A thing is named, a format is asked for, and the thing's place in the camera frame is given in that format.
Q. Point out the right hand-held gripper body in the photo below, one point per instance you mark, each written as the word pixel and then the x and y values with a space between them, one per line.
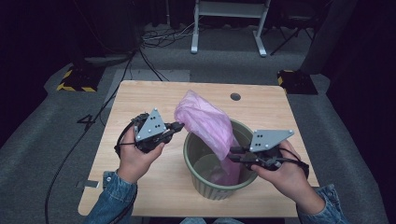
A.
pixel 269 138

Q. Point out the black folding stand legs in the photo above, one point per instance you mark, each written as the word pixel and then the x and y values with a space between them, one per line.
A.
pixel 291 37

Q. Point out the black yellow striped base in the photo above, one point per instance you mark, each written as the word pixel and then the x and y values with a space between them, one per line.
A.
pixel 297 82
pixel 77 79

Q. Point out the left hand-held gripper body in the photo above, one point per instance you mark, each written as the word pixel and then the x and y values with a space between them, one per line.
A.
pixel 151 126

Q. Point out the person's right hand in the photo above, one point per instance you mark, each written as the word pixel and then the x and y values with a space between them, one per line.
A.
pixel 289 182

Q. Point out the white metal desk frame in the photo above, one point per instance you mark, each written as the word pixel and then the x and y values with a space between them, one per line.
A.
pixel 227 9

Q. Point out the green plastic bin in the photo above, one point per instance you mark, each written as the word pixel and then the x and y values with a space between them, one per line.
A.
pixel 211 189

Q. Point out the grey tape piece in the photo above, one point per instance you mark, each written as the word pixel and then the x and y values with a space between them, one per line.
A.
pixel 88 184

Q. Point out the person's legs in jeans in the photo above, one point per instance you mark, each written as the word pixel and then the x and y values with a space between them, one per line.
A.
pixel 218 221

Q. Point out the person's left hand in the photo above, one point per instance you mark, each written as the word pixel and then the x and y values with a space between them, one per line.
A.
pixel 135 163

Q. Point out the grey curtain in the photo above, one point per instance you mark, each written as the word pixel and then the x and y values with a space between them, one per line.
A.
pixel 327 37

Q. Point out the pink plastic bag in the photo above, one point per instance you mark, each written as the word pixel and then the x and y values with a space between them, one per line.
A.
pixel 205 121

